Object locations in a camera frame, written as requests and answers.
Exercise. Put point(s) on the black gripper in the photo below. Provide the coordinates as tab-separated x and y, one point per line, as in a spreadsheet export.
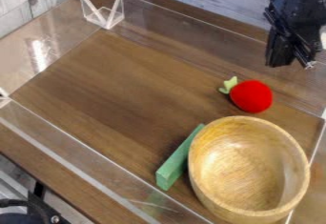
297	18

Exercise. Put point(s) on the red felt ball with leaf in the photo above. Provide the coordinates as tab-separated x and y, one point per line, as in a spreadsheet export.
250	95

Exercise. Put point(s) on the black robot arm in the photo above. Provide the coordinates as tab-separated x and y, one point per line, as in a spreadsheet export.
297	21

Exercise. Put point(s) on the wooden bowl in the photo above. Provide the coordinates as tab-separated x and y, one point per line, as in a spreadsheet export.
249	170

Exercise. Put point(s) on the green rectangular block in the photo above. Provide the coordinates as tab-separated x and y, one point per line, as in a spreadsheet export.
174	166

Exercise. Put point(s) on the clear acrylic back wall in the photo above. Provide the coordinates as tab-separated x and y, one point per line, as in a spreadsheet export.
221	51

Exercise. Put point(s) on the clear acrylic wall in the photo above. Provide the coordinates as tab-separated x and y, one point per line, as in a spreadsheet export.
221	51
97	185
36	45

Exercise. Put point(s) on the clear acrylic corner bracket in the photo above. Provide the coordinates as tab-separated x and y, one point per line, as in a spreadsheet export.
103	17

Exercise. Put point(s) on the clear acrylic front wall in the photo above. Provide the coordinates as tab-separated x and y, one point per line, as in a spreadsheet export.
97	185

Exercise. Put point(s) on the clear acrylic left wall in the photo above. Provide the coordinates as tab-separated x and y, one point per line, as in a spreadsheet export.
36	45

